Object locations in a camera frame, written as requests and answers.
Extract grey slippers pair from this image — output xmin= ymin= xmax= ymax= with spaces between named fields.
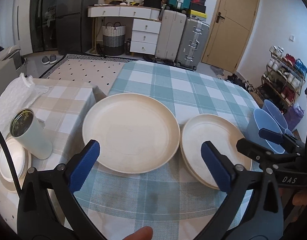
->
xmin=41 ymin=54 xmax=57 ymax=65

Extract purple bag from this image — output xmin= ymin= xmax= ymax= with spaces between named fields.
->
xmin=284 ymin=103 xmax=304 ymax=131

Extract wooden door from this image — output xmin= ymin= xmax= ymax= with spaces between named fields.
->
xmin=202 ymin=0 xmax=260 ymax=73

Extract white cylindrical canister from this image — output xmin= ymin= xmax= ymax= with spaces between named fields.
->
xmin=10 ymin=108 xmax=53 ymax=160

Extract white vanity dresser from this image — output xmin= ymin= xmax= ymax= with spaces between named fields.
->
xmin=88 ymin=5 xmax=161 ymax=55

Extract black refrigerator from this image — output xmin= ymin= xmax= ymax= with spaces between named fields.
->
xmin=56 ymin=0 xmax=98 ymax=55

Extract stacked shoe boxes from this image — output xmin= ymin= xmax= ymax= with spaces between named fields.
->
xmin=189 ymin=0 xmax=207 ymax=22

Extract beige plaid cloth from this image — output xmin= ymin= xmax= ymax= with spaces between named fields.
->
xmin=0 ymin=77 xmax=100 ymax=230

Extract wooden shoe rack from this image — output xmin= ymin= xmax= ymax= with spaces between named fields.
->
xmin=256 ymin=46 xmax=307 ymax=113

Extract black cable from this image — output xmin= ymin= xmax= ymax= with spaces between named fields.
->
xmin=0 ymin=121 xmax=22 ymax=196

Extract small cream plate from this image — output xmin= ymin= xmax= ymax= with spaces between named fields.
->
xmin=181 ymin=114 xmax=252 ymax=192

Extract beige suitcase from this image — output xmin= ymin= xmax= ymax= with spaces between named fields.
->
xmin=155 ymin=10 xmax=186 ymax=61

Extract large cream plate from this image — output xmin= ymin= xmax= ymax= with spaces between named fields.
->
xmin=82 ymin=93 xmax=181 ymax=174

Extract silver suitcase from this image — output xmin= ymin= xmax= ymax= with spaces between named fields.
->
xmin=176 ymin=18 xmax=210 ymax=71

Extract woven laundry basket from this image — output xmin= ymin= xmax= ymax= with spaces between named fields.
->
xmin=102 ymin=22 xmax=126 ymax=56

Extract blue bowl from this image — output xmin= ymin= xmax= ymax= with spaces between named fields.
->
xmin=245 ymin=108 xmax=285 ymax=154
xmin=262 ymin=99 xmax=288 ymax=132

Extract white plates stack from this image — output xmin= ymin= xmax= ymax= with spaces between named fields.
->
xmin=0 ymin=135 xmax=32 ymax=193

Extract person's left hand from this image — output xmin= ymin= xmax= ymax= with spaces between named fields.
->
xmin=124 ymin=226 xmax=153 ymax=240

